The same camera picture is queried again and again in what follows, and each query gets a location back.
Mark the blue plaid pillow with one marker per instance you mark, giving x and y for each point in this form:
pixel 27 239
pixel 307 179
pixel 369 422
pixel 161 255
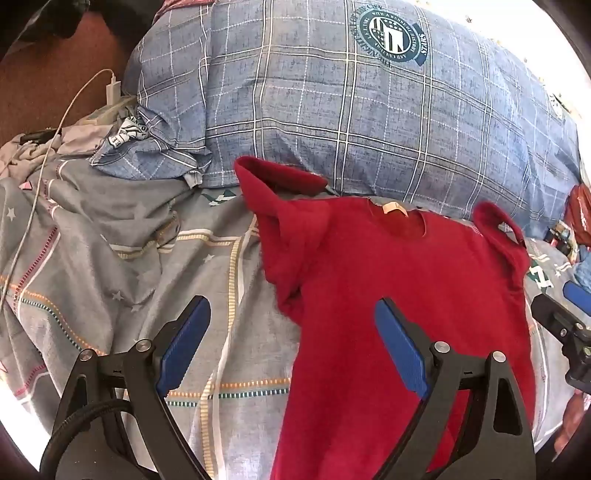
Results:
pixel 323 115

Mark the black phone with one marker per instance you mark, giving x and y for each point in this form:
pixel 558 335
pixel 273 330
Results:
pixel 37 136

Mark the red shirt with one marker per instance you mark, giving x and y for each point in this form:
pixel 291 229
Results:
pixel 369 258

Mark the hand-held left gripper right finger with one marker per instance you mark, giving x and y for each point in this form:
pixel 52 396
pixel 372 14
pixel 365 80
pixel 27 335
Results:
pixel 400 350

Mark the grey patterned bedsheet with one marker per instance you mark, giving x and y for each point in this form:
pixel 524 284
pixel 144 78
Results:
pixel 115 258

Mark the pale power strip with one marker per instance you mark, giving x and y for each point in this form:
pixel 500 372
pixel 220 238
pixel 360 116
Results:
pixel 104 113

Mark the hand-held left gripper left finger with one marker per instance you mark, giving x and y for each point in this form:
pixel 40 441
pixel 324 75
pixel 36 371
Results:
pixel 183 344

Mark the crumpled light grey cloth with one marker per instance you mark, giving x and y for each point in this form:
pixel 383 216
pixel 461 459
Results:
pixel 69 138

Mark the white charger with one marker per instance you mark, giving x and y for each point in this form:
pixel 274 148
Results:
pixel 113 92

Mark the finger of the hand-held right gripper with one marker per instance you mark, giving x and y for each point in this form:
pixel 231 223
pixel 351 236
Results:
pixel 551 314
pixel 578 294

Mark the dark red cloth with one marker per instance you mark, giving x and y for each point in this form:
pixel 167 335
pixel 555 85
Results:
pixel 581 207

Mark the person's right forearm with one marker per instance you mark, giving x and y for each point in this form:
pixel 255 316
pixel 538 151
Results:
pixel 577 417

